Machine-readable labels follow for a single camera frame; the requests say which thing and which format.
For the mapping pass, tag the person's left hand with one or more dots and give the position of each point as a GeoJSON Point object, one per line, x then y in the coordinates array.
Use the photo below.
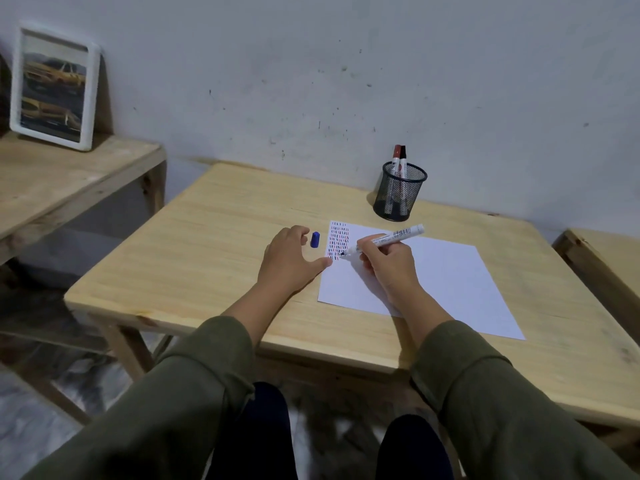
{"type": "Point", "coordinates": [285, 267]}

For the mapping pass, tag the person's right hand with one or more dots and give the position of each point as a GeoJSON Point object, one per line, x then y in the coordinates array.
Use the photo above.
{"type": "Point", "coordinates": [392, 269]}

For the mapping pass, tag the person's right thumb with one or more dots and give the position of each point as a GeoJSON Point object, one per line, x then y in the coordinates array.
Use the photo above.
{"type": "Point", "coordinates": [366, 250]}

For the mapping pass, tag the person's left thumb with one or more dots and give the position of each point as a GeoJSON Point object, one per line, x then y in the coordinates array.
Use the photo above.
{"type": "Point", "coordinates": [316, 268]}

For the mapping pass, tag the white marker pen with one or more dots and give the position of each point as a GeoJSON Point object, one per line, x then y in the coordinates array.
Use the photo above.
{"type": "Point", "coordinates": [400, 235]}

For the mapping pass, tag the person's left forearm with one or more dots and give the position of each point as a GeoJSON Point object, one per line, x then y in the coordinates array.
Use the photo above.
{"type": "Point", "coordinates": [200, 374]}

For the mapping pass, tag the person's right forearm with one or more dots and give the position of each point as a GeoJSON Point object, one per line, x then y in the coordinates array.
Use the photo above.
{"type": "Point", "coordinates": [480, 389]}

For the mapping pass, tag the blue marker cap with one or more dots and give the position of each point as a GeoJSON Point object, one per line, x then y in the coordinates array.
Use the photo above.
{"type": "Point", "coordinates": [315, 239]}

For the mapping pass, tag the black mesh pen holder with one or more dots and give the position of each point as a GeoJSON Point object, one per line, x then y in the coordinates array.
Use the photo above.
{"type": "Point", "coordinates": [398, 194]}

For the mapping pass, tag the white paper sheet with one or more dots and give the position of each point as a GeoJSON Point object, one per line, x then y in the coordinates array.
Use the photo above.
{"type": "Point", "coordinates": [450, 284]}

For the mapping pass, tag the red capped marker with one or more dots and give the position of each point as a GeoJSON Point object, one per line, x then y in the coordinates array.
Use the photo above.
{"type": "Point", "coordinates": [395, 157]}

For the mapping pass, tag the black capped marker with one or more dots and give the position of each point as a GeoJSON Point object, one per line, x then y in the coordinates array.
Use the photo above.
{"type": "Point", "coordinates": [403, 159]}

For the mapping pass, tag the light wooden work table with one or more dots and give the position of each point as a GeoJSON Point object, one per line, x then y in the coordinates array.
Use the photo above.
{"type": "Point", "coordinates": [210, 244]}

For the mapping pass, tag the person's left leg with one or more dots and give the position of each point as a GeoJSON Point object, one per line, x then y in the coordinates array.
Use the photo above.
{"type": "Point", "coordinates": [257, 439]}

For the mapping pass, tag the person's leg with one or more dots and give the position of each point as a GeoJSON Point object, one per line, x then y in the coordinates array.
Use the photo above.
{"type": "Point", "coordinates": [257, 439]}
{"type": "Point", "coordinates": [412, 452]}

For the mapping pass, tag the person's right leg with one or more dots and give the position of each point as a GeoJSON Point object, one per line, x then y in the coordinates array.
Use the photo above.
{"type": "Point", "coordinates": [412, 452]}

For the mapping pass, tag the white framed car picture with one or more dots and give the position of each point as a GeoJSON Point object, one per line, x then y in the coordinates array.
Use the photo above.
{"type": "Point", "coordinates": [54, 87]}

